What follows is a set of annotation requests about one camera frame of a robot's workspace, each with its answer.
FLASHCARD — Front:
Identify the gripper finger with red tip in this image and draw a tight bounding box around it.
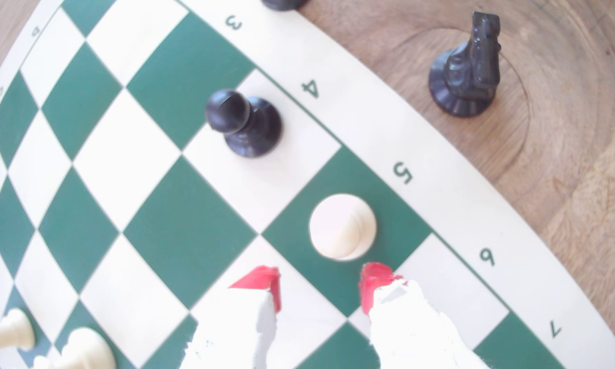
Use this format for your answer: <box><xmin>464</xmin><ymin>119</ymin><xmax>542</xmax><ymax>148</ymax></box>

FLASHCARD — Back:
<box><xmin>179</xmin><ymin>265</ymin><xmax>281</xmax><ymax>369</ymax></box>
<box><xmin>360</xmin><ymin>262</ymin><xmax>490</xmax><ymax>369</ymax></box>

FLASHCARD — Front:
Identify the white chess pawn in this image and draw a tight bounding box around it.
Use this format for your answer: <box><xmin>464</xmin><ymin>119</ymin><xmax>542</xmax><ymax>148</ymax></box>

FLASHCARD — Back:
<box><xmin>309</xmin><ymin>193</ymin><xmax>378</xmax><ymax>261</ymax></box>

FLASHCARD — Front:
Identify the green and cream chess mat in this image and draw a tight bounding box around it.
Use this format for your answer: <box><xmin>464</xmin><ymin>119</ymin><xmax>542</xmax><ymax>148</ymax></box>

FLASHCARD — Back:
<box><xmin>0</xmin><ymin>0</ymin><xmax>615</xmax><ymax>369</ymax></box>

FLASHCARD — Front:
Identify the white chess bishop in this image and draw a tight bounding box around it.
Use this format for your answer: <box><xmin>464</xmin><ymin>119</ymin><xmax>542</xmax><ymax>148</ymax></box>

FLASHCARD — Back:
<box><xmin>32</xmin><ymin>327</ymin><xmax>117</xmax><ymax>369</ymax></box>

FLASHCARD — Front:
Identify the black chess pawn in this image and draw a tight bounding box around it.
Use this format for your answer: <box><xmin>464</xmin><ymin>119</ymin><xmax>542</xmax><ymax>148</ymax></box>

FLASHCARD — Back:
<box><xmin>205</xmin><ymin>88</ymin><xmax>283</xmax><ymax>159</ymax></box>
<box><xmin>260</xmin><ymin>0</ymin><xmax>310</xmax><ymax>12</ymax></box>

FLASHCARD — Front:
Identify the white chess rook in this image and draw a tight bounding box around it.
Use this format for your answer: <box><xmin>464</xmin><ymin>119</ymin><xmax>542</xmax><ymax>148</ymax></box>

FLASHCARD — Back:
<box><xmin>0</xmin><ymin>307</ymin><xmax>36</xmax><ymax>358</ymax></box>

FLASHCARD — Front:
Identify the black chess knight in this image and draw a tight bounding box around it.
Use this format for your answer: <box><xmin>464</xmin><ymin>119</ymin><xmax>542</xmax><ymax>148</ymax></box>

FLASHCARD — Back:
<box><xmin>429</xmin><ymin>11</ymin><xmax>503</xmax><ymax>118</ymax></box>

